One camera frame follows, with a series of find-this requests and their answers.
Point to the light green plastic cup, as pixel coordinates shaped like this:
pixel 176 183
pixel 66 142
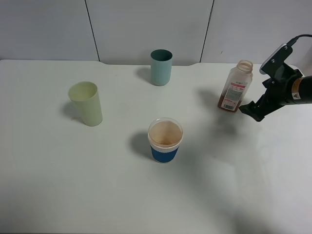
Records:
pixel 85 98

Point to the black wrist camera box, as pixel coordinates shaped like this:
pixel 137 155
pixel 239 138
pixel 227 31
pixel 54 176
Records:
pixel 275 60

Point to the teal plastic cup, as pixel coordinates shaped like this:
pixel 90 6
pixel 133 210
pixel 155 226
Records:
pixel 161 66

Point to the clear cup with blue sleeve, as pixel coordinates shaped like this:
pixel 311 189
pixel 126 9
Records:
pixel 165 136

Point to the clear plastic drink bottle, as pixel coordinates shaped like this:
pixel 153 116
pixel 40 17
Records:
pixel 236 86

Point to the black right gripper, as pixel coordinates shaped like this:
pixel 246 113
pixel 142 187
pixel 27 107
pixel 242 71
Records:
pixel 286 86

